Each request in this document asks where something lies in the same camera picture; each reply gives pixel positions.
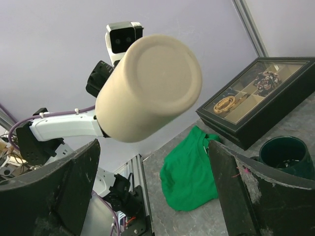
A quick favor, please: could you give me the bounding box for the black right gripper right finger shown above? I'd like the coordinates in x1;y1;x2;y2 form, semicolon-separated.
208;141;315;236

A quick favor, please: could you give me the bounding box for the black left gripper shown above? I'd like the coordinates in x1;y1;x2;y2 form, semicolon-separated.
86;60;114;97

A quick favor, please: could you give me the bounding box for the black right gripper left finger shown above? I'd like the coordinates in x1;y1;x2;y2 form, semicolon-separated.
0;140;100;236

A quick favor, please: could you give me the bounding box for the beige tall cup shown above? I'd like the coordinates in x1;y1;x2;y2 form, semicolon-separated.
95;34;202;143

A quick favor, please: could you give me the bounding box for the dark green mug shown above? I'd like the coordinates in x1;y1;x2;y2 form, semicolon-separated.
251;136;315;180

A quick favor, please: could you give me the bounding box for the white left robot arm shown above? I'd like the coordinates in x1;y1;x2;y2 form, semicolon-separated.
15;61;115;198

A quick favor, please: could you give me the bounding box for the green cloth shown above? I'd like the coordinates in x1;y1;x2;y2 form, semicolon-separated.
159;126;221;211

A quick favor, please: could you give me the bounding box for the black framed wooden box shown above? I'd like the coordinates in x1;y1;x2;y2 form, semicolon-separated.
196;57;315;150

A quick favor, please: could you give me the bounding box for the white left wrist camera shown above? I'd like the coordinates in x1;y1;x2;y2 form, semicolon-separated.
105;22;144;67

